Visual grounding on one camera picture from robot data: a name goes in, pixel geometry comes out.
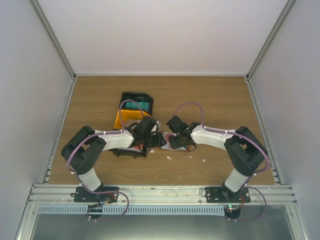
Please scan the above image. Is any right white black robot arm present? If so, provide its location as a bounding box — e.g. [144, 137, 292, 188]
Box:
[166, 119, 270, 203]

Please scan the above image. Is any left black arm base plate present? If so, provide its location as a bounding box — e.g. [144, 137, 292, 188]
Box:
[70, 186, 120, 203]

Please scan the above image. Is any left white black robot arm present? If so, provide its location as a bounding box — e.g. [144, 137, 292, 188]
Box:
[60, 124, 166, 202]

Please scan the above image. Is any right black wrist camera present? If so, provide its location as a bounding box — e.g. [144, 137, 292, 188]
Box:
[166, 115, 188, 134]

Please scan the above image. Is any teal card stack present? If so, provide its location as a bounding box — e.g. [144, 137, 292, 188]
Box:
[124, 101, 150, 111]

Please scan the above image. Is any grey slotted cable duct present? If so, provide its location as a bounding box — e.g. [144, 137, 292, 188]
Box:
[38, 204, 225, 216]

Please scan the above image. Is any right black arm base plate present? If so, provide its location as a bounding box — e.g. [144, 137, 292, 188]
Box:
[200, 186, 251, 204]

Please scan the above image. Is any black bin with red cards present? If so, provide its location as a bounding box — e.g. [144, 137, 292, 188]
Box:
[110, 140, 150, 159]

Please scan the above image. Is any aluminium front rail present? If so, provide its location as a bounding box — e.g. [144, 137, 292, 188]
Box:
[27, 184, 297, 206]

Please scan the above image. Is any black bin with teal cards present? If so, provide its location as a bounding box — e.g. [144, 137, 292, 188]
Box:
[119, 92, 154, 115]

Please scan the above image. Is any orange plastic bin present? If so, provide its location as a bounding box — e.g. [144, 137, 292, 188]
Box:
[113, 109, 151, 130]

